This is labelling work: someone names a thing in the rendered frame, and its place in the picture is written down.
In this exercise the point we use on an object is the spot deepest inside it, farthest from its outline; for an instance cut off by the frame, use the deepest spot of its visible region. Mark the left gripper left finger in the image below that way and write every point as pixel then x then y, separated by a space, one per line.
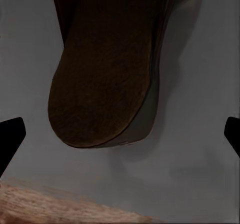
pixel 12 134

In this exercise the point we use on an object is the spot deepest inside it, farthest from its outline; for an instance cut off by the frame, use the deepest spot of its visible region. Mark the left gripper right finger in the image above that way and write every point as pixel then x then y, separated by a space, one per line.
pixel 232 133

